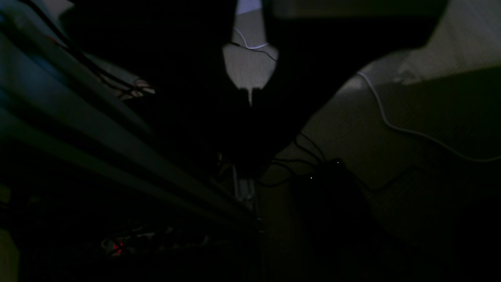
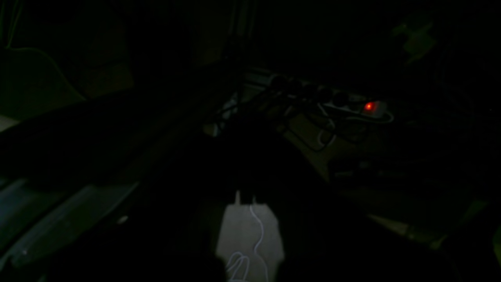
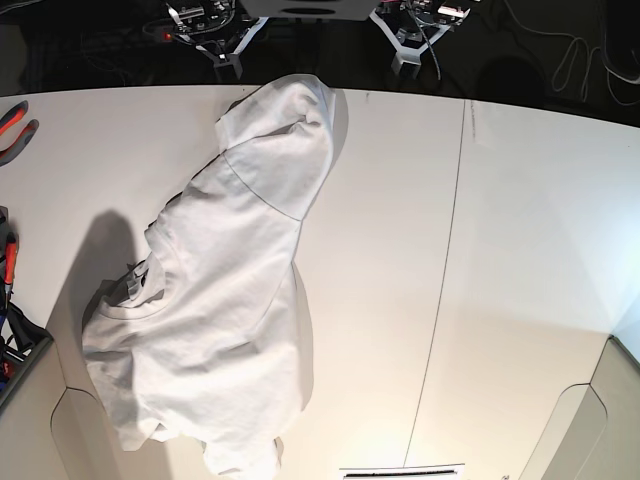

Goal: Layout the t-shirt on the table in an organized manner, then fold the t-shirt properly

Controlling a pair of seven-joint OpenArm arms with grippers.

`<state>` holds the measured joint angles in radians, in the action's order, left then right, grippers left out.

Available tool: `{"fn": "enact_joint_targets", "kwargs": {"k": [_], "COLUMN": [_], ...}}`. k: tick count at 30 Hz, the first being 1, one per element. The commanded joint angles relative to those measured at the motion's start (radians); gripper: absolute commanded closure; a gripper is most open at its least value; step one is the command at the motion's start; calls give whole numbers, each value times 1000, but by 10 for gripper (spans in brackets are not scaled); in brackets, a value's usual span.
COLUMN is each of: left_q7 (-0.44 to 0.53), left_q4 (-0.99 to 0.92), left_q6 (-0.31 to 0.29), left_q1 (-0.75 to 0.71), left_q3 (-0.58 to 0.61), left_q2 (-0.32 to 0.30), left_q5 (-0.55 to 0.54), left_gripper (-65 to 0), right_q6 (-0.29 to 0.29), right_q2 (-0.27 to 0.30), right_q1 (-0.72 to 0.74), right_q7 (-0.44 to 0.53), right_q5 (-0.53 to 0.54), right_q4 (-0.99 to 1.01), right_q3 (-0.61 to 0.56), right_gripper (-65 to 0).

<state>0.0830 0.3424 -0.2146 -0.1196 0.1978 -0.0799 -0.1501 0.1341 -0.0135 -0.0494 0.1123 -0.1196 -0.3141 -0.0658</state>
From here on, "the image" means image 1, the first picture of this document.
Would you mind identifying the black power strip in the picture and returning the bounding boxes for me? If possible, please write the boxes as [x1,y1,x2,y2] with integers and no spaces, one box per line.
[100,227,211,257]

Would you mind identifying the white cable on floor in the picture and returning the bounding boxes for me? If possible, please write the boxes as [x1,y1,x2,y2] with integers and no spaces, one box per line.
[357,72,501,163]

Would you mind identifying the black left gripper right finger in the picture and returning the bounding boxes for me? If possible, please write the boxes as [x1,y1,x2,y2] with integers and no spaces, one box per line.
[245,0,449,176]

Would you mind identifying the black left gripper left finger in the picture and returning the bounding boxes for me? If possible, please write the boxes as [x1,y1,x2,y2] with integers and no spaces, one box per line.
[63,0,249,172]

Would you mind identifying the aluminium table frame rail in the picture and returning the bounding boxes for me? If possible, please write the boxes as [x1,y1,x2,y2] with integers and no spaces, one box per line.
[1,0,258,234]

